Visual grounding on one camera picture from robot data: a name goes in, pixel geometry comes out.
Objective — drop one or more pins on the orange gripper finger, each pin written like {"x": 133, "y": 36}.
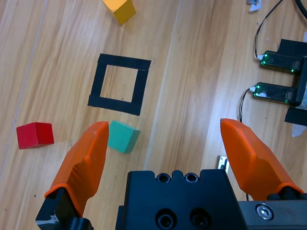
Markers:
{"x": 81, "y": 167}
{"x": 251, "y": 163}

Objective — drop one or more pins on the black USB hub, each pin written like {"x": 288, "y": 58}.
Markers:
{"x": 302, "y": 95}

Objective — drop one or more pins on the black tape square outline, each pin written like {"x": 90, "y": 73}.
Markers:
{"x": 120, "y": 61}

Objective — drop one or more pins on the small white grey object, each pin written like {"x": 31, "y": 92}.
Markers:
{"x": 253, "y": 6}

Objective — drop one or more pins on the dark green USB dongle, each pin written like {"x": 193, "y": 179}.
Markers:
{"x": 280, "y": 61}
{"x": 275, "y": 93}

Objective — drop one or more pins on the black tape patch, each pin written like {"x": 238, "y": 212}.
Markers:
{"x": 295, "y": 116}
{"x": 292, "y": 48}

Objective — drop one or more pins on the white paper scrap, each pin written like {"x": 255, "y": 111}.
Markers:
{"x": 297, "y": 130}

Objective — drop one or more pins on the red wooden block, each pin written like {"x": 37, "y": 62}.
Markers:
{"x": 33, "y": 135}

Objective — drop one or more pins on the green wooden block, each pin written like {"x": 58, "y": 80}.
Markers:
{"x": 122, "y": 137}

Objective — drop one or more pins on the yellow wooden block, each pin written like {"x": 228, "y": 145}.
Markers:
{"x": 120, "y": 9}

